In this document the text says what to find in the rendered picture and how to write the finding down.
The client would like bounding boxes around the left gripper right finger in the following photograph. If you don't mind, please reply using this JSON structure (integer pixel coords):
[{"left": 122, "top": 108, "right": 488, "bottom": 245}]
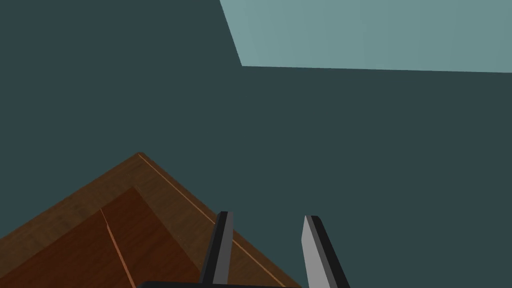
[{"left": 301, "top": 215, "right": 352, "bottom": 288}]

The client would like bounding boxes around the brown wooden cupboard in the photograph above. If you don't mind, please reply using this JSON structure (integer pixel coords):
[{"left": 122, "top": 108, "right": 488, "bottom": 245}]
[{"left": 0, "top": 151, "right": 303, "bottom": 288}]

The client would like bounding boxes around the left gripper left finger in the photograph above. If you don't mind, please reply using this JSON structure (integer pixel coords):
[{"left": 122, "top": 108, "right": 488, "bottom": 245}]
[{"left": 198, "top": 211, "right": 235, "bottom": 286}]

